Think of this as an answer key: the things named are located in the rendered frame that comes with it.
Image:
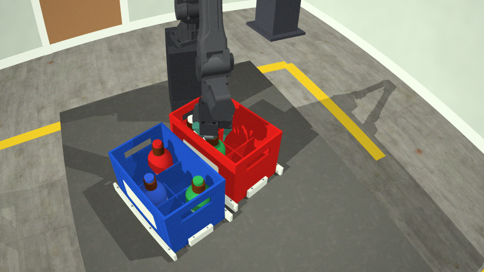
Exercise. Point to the blue plastic bottle crate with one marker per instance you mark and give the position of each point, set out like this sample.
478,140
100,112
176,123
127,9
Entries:
173,220

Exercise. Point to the white bottle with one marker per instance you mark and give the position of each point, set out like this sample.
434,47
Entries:
189,122

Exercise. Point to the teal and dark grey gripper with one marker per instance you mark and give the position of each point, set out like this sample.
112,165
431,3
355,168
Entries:
226,125

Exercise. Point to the red crate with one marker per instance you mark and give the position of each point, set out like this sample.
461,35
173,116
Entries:
251,149

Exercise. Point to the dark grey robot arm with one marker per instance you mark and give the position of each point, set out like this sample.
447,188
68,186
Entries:
201,22

